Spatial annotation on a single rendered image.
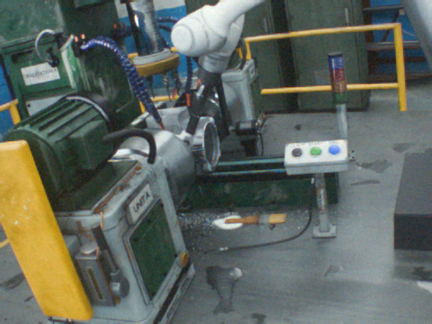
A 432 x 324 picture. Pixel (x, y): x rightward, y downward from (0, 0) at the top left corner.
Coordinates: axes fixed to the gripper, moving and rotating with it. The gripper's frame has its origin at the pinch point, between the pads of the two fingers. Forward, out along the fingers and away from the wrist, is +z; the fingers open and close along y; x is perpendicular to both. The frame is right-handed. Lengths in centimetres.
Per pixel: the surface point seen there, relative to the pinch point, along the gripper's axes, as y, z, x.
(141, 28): -1.7, -23.7, -26.2
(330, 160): 22, -17, 42
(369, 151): -40, -1, 64
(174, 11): -558, 96, -202
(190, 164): 19.5, 2.6, 6.9
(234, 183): 1.1, 13.7, 20.2
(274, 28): -330, 22, -17
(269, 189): 1.1, 10.4, 31.5
